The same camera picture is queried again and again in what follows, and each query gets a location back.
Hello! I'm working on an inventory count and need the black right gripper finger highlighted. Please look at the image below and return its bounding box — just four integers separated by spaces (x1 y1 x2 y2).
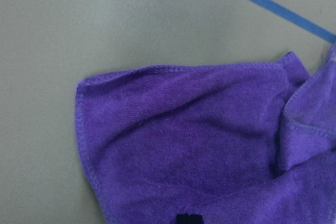
176 214 203 224

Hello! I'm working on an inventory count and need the purple towel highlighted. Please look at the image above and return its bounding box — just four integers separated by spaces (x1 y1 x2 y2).
75 49 335 223

